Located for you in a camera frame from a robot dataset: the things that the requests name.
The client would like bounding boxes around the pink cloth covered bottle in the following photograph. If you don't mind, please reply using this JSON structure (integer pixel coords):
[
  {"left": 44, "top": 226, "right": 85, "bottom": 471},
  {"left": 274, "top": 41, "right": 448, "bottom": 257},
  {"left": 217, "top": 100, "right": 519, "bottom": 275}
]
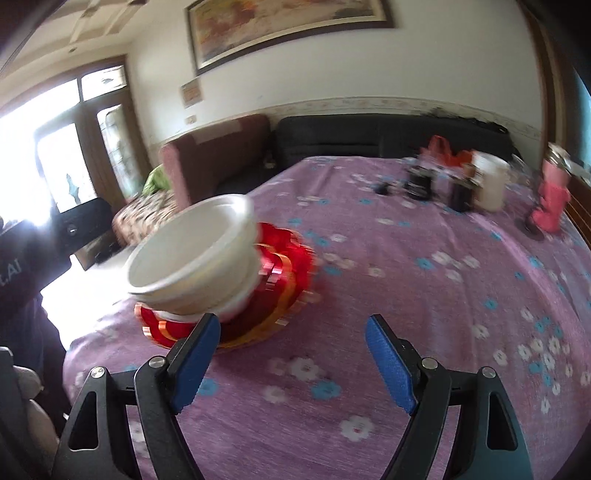
[{"left": 529, "top": 143, "right": 573, "bottom": 234}]

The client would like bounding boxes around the brown armchair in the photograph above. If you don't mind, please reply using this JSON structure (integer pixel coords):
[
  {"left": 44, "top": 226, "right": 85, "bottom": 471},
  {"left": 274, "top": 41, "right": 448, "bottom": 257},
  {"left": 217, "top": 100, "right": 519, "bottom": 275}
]
[{"left": 159, "top": 113, "right": 273, "bottom": 213}]

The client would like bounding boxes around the white cup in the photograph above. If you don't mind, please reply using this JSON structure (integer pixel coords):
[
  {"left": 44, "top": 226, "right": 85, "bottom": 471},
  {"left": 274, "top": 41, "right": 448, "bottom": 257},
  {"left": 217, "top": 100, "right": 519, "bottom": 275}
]
[{"left": 471, "top": 152, "right": 511, "bottom": 212}]

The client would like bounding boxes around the red bag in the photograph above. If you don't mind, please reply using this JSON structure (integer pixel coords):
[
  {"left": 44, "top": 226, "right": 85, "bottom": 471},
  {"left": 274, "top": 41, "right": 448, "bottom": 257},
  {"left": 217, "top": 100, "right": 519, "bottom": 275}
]
[{"left": 427, "top": 135, "right": 476, "bottom": 169}]

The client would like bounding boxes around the person's left hand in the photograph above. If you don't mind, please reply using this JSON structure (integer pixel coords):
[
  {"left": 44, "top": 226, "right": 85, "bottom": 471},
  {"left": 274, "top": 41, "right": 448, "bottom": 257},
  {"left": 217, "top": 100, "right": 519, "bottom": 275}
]
[{"left": 13, "top": 364, "right": 61, "bottom": 462}]

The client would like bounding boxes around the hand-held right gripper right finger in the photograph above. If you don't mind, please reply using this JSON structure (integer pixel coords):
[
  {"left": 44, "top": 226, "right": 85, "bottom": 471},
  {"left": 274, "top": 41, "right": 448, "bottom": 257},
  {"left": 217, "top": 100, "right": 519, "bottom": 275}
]
[{"left": 365, "top": 314, "right": 536, "bottom": 480}]

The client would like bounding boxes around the dark sauce bottle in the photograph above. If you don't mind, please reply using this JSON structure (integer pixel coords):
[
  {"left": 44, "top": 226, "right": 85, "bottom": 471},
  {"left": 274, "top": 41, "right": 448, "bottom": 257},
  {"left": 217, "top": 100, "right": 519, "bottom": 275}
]
[{"left": 448, "top": 164, "right": 478, "bottom": 213}]

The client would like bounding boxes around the black sofa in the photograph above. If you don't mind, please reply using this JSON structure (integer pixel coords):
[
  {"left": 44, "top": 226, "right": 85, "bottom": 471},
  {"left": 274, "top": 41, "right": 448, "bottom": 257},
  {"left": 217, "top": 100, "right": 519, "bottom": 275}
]
[{"left": 217, "top": 115, "right": 515, "bottom": 195}]

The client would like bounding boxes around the black phone stand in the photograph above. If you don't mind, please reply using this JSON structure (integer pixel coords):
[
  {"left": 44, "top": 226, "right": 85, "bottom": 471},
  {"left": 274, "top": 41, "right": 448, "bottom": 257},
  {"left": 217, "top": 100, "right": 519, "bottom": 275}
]
[{"left": 522, "top": 217, "right": 548, "bottom": 241}]

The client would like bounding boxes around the stack of red plates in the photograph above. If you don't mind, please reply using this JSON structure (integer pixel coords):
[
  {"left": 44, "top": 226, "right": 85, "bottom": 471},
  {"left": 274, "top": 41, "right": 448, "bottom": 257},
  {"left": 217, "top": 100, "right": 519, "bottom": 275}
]
[{"left": 134, "top": 222, "right": 324, "bottom": 354}]

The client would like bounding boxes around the purple floral tablecloth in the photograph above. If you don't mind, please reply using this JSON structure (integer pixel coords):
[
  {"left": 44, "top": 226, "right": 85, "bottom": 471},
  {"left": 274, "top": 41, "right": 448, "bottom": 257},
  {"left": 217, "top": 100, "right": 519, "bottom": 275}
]
[{"left": 62, "top": 154, "right": 591, "bottom": 480}]

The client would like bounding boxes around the green cloth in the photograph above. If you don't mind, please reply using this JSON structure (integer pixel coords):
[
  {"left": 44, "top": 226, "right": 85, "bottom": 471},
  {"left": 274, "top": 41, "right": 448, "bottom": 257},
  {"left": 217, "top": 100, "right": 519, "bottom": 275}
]
[{"left": 142, "top": 165, "right": 171, "bottom": 197}]

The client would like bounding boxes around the cream plastic bowl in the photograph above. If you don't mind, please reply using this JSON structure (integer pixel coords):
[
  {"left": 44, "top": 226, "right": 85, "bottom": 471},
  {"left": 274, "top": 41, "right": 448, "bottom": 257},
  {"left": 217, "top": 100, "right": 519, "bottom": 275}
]
[{"left": 126, "top": 194, "right": 258, "bottom": 301}]

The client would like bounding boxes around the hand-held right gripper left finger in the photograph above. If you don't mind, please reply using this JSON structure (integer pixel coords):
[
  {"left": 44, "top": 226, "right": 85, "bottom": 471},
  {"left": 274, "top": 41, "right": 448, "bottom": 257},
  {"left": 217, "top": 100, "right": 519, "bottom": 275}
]
[{"left": 53, "top": 313, "right": 221, "bottom": 480}]

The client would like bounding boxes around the floral patterned cushion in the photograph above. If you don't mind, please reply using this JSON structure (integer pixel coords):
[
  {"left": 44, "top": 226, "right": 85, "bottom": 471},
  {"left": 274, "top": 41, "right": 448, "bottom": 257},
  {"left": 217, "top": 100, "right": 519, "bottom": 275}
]
[{"left": 112, "top": 189, "right": 178, "bottom": 245}]

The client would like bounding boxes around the framed wall painting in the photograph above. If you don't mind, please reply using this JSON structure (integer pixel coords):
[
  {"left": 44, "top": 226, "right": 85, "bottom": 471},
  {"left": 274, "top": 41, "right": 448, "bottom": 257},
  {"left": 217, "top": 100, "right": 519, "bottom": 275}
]
[{"left": 185, "top": 0, "right": 395, "bottom": 77}]

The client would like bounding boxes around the dark jar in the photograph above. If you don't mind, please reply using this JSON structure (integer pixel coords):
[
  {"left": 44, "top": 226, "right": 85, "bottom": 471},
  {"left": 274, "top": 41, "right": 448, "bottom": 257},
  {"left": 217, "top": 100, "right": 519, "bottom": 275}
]
[{"left": 404, "top": 164, "right": 437, "bottom": 201}]

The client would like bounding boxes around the wooden glass door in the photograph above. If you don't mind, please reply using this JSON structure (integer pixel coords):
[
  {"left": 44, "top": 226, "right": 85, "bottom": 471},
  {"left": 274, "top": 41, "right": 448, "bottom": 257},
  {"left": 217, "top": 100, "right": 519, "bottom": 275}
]
[{"left": 0, "top": 55, "right": 153, "bottom": 217}]

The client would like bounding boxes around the small wall notice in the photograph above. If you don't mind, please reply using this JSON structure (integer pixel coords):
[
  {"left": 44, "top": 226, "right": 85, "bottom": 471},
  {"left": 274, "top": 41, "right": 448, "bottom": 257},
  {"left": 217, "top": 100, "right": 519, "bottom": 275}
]
[{"left": 179, "top": 78, "right": 204, "bottom": 109}]

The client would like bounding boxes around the white ceramic bowl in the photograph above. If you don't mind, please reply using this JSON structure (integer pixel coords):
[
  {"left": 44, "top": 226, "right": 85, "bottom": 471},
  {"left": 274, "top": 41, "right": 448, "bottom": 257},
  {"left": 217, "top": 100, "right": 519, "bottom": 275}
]
[
  {"left": 154, "top": 291, "right": 252, "bottom": 326},
  {"left": 134, "top": 258, "right": 257, "bottom": 318}
]

